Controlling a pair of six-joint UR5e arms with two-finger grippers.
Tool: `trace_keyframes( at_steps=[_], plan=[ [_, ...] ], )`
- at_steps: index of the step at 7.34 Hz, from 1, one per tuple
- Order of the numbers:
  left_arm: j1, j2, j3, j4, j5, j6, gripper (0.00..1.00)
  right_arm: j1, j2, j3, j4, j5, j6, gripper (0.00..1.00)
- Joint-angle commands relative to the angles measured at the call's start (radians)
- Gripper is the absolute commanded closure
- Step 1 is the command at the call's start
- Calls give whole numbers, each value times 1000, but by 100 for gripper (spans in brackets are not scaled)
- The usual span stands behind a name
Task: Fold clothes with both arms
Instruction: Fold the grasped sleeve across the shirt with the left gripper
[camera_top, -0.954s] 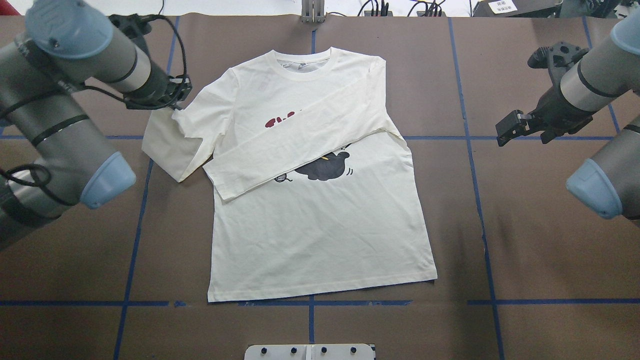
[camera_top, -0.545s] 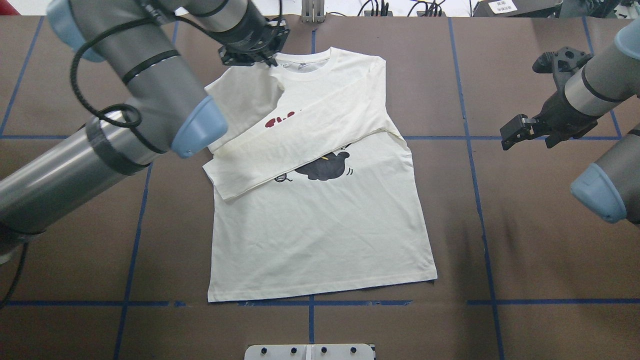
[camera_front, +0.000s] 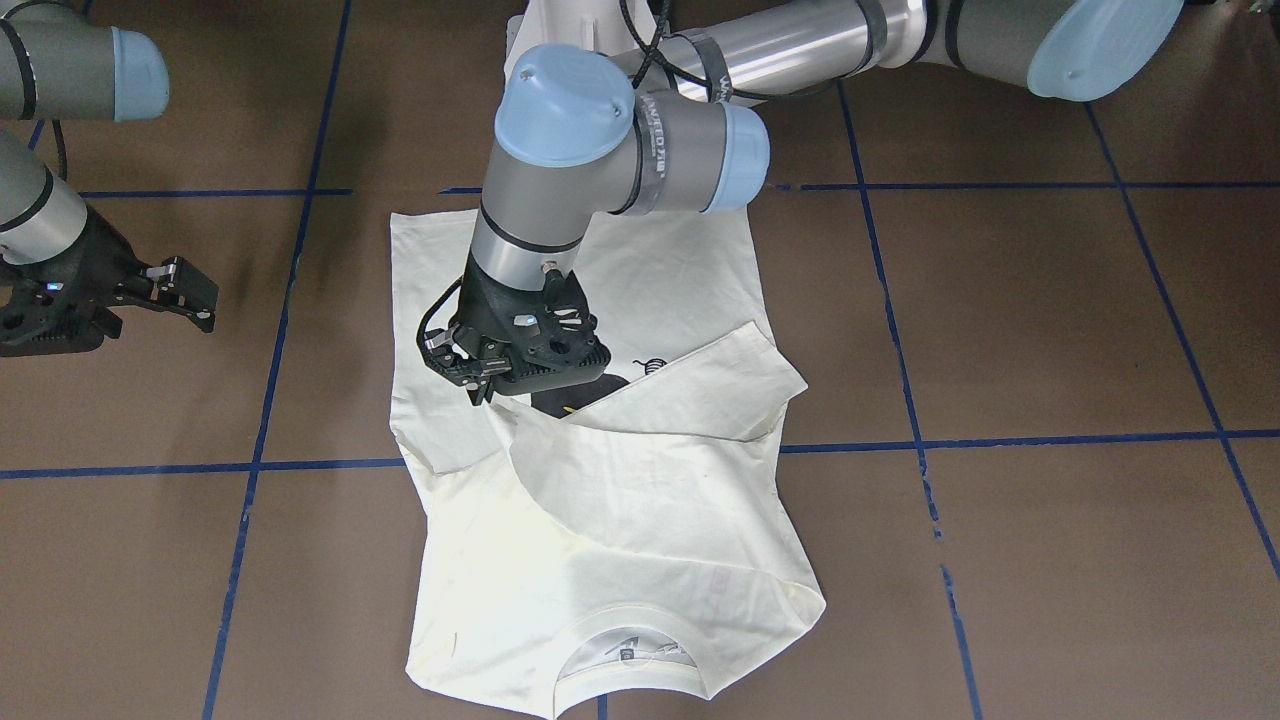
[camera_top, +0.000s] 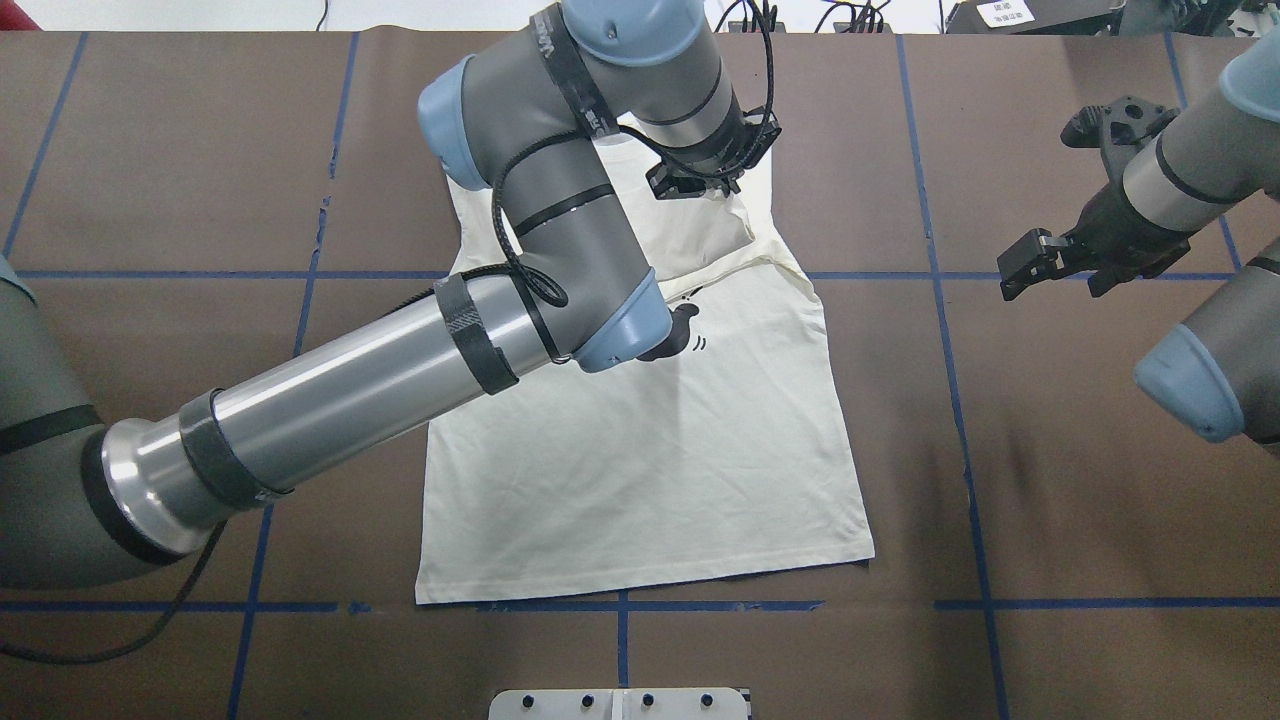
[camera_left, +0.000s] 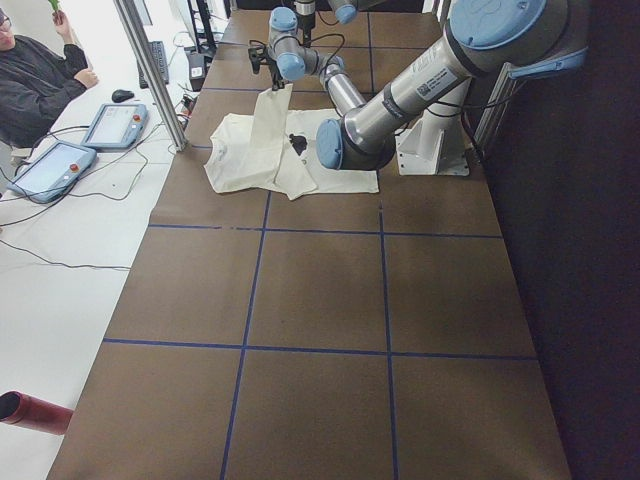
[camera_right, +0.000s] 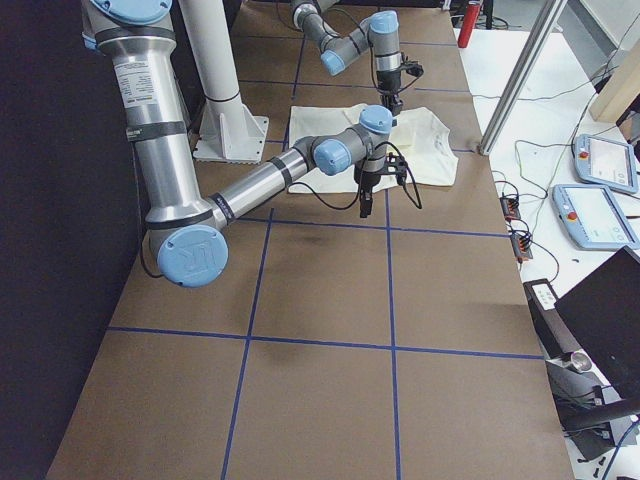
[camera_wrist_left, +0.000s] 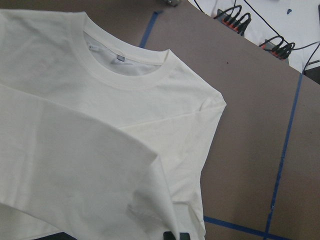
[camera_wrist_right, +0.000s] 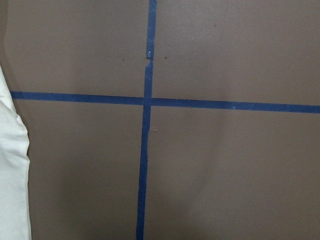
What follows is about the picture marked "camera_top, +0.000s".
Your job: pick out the grey camera stand post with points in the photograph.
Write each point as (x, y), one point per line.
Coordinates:
(623, 22)

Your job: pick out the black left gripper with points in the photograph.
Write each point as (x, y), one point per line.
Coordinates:
(683, 183)

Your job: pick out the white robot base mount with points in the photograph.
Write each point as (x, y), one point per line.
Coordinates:
(623, 703)

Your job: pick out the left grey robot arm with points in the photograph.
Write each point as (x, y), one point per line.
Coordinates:
(87, 502)

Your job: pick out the cream long-sleeve cat shirt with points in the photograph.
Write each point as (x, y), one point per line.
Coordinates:
(729, 457)

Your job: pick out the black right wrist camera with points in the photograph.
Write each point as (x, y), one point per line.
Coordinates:
(1128, 121)

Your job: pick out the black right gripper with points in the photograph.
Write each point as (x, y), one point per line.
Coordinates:
(1125, 229)

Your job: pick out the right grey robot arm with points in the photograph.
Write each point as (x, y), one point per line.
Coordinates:
(1171, 174)

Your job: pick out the black box with label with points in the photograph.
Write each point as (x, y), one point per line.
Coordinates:
(1031, 18)

